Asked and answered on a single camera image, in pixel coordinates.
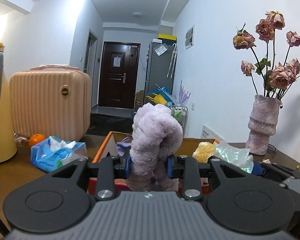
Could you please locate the orange fruit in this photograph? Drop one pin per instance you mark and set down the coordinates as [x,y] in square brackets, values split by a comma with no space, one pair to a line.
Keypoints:
[35,139]

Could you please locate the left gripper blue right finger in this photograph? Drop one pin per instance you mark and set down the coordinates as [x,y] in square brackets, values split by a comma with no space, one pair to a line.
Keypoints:
[170,167]

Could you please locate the purple coral decoration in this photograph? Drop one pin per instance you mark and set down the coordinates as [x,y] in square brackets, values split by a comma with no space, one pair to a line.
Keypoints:
[183,96]

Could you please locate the blue yellow bags pile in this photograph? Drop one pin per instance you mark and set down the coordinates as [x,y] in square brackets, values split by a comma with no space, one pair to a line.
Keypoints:
[162,96]

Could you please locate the dried pink roses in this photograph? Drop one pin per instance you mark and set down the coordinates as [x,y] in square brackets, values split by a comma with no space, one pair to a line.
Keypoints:
[277,76]

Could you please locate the textured pink vase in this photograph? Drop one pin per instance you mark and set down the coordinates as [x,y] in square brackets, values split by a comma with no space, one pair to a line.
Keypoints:
[262,123]

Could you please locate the yellow thermos jug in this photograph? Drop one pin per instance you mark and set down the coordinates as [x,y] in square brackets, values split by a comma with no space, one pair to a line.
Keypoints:
[0,104]

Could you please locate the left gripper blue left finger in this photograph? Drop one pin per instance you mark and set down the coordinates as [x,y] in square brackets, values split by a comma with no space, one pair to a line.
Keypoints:
[128,167]

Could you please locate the yellow box on refrigerator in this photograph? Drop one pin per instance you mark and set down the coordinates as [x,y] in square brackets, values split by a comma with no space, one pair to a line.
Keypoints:
[167,39]

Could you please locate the wire rack with bottles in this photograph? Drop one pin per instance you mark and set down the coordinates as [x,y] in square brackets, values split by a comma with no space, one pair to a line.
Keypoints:
[180,114]

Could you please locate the grey refrigerator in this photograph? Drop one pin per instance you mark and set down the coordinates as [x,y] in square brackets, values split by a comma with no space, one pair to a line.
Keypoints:
[159,69]

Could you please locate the dark brown door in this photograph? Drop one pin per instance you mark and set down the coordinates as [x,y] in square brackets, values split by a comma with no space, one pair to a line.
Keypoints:
[118,74]

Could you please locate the blue tissue pack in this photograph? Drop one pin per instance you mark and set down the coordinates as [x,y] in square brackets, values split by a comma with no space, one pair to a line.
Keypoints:
[53,153]

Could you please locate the purple knitted cloth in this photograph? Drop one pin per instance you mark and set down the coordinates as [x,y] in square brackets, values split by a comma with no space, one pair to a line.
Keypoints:
[123,145]

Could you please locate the yellow white plush toy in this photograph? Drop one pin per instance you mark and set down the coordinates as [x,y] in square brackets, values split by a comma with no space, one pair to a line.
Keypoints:
[203,152]

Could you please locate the pink ribbed suitcase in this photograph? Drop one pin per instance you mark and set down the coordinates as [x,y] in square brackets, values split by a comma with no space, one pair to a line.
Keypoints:
[51,100]

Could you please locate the fluffy lilac sock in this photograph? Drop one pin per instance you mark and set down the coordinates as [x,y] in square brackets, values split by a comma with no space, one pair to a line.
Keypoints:
[156,136]

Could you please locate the iridescent plastic bag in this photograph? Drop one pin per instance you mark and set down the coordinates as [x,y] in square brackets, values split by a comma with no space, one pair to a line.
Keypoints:
[239,157]

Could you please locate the red orange cardboard box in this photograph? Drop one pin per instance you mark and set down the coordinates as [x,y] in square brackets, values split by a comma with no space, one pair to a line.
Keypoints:
[188,146]

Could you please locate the white card against wall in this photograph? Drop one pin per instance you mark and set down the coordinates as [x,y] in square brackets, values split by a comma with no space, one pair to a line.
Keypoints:
[208,133]

